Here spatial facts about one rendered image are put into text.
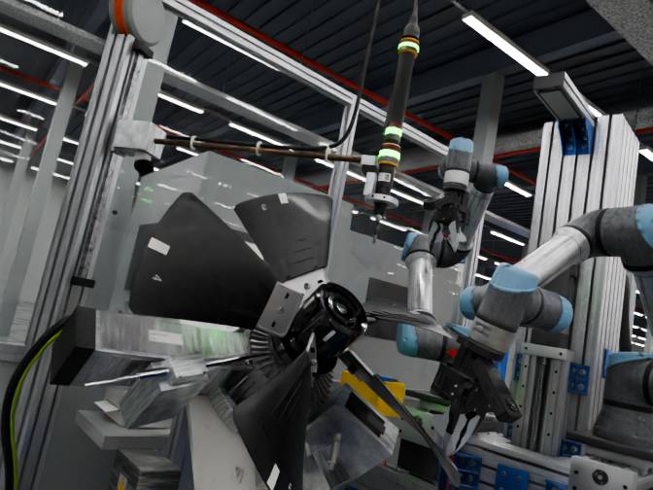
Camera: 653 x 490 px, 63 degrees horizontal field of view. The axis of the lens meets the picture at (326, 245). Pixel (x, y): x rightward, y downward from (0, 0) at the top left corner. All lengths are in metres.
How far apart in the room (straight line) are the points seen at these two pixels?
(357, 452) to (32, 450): 0.74
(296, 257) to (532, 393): 0.96
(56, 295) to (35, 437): 0.32
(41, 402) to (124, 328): 0.53
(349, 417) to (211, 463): 0.27
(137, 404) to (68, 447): 0.70
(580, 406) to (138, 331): 1.33
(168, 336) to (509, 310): 0.59
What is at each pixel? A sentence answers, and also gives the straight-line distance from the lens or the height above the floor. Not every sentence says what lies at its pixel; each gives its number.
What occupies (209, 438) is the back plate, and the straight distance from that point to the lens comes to 1.04.
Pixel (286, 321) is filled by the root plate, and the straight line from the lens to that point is 0.98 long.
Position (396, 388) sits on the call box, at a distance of 1.50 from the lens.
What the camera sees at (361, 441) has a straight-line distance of 1.11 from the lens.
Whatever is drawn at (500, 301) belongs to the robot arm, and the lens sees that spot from 0.98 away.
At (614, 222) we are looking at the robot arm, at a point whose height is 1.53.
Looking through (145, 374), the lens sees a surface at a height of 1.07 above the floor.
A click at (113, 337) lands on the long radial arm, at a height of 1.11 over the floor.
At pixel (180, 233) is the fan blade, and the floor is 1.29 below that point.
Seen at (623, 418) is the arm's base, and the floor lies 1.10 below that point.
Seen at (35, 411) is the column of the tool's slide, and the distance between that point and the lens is 1.41.
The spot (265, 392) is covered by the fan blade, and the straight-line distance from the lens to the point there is 0.77.
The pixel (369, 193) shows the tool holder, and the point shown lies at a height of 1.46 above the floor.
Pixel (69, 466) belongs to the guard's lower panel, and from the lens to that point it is 1.64.
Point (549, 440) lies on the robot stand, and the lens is 1.76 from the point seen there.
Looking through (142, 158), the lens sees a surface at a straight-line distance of 1.36.
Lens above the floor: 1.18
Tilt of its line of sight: 9 degrees up
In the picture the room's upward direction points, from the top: 11 degrees clockwise
